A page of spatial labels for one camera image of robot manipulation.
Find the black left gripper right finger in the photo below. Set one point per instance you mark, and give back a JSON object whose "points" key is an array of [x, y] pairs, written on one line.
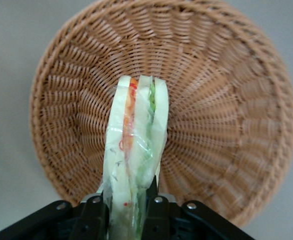
{"points": [[157, 220]]}

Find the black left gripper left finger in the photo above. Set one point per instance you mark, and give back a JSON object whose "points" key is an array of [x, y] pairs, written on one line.
{"points": [[92, 220]]}

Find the plastic-wrapped triangle sandwich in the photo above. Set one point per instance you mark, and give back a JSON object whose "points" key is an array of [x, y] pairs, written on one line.
{"points": [[119, 125]]}

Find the large brown wicker basket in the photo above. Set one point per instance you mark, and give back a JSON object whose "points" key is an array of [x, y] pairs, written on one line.
{"points": [[211, 100]]}

